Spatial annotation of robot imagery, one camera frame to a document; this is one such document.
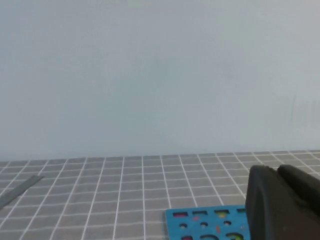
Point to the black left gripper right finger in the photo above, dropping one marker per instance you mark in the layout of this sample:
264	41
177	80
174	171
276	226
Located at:
307	200

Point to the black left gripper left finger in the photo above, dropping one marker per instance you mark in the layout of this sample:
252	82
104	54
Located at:
267	205

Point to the blue wooden puzzle board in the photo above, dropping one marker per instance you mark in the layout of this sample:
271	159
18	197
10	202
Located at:
175	225

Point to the grey checked tablecloth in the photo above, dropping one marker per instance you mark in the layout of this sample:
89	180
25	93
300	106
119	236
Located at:
125	190

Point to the grey flat strip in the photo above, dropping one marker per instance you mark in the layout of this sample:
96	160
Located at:
22	188

